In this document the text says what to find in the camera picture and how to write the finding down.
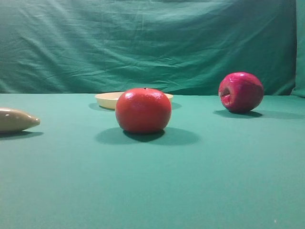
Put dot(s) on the red apple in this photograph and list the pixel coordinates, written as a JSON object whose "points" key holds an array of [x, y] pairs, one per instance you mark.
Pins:
{"points": [[240, 92]]}

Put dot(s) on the yellow plate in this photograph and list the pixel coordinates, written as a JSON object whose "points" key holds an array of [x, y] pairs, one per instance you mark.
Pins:
{"points": [[107, 99]]}

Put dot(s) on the orange-red tomato-like fruit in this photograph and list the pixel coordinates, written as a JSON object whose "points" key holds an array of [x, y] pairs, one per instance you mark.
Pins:
{"points": [[143, 111]]}

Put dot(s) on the green backdrop cloth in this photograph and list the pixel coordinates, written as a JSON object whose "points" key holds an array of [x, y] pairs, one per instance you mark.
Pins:
{"points": [[178, 46]]}

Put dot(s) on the beige oblong fruit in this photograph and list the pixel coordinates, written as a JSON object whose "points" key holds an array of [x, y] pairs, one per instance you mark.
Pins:
{"points": [[14, 120]]}

